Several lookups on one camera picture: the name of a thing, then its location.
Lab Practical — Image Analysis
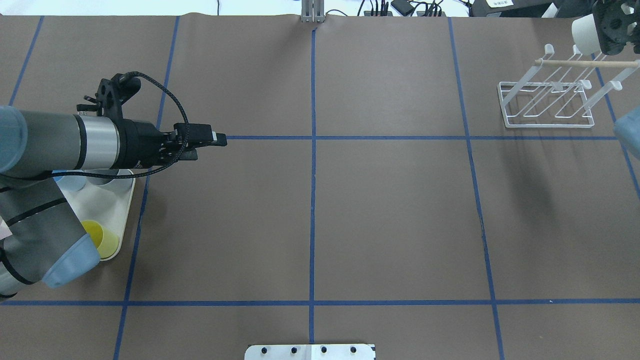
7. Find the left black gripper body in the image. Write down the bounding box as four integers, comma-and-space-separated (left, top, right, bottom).
118, 119, 188, 169

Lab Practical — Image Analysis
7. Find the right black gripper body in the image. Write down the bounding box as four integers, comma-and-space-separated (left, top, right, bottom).
592, 0, 640, 56

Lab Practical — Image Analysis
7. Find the pale green white cup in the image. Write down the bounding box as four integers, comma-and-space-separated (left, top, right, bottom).
571, 14, 602, 55

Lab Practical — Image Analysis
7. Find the blue cup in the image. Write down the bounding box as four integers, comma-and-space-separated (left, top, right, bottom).
53, 175, 87, 193

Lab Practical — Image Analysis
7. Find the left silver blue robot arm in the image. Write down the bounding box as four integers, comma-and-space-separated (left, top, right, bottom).
1, 105, 227, 301

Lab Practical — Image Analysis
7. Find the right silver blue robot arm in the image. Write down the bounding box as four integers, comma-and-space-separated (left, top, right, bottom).
591, 0, 640, 158

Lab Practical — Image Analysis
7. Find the grey plastic cup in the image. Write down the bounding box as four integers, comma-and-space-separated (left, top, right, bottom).
87, 169, 134, 189

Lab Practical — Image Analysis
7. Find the yellow plastic cup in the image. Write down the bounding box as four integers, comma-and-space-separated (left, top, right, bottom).
81, 219, 121, 261

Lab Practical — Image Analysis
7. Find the cream plastic tray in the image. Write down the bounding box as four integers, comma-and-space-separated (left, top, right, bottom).
61, 176, 135, 262

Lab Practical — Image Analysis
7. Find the black box with label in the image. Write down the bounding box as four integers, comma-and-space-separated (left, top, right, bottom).
468, 0, 554, 18

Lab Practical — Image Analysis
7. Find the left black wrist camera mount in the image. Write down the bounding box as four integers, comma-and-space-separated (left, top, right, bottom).
76, 73, 142, 120

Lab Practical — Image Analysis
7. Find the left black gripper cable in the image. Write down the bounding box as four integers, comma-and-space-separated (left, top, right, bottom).
50, 71, 191, 180

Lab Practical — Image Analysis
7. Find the white wire cup rack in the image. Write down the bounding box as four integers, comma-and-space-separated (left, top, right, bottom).
496, 43, 639, 129

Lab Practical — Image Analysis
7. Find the aluminium frame post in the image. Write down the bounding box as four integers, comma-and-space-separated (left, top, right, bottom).
300, 0, 326, 24

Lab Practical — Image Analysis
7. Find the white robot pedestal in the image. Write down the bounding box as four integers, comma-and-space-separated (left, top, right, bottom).
244, 343, 377, 360

